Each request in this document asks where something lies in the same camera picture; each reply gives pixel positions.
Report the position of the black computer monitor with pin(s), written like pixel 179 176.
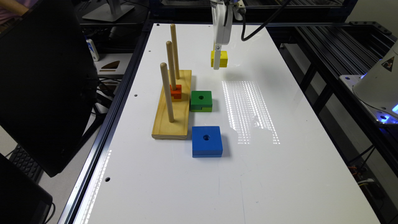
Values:
pixel 48 83

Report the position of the black laptop corner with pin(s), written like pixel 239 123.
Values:
pixel 22 200

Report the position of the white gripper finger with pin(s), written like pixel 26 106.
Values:
pixel 217 56

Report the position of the silver monitor stand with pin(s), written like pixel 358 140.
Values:
pixel 109 12

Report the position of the rear wooden peg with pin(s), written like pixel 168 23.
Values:
pixel 173 33

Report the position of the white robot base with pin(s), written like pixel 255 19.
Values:
pixel 377 89

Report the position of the front wooden peg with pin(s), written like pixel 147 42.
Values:
pixel 166 85

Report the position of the yellow wooden block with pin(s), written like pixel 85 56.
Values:
pixel 223 59

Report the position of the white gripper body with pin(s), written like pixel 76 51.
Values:
pixel 222 17

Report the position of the white blue small device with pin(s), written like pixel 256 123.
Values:
pixel 93 51

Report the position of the black keyboard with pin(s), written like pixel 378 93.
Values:
pixel 22 160

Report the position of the middle wooden peg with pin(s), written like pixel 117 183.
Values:
pixel 170 58

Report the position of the green wooden block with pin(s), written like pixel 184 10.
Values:
pixel 201 101

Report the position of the wooden peg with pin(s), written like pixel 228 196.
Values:
pixel 170 58
pixel 173 33
pixel 166 85

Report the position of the blue wooden block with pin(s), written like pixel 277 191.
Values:
pixel 206 141

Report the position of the orange wooden block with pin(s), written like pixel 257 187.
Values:
pixel 176 94

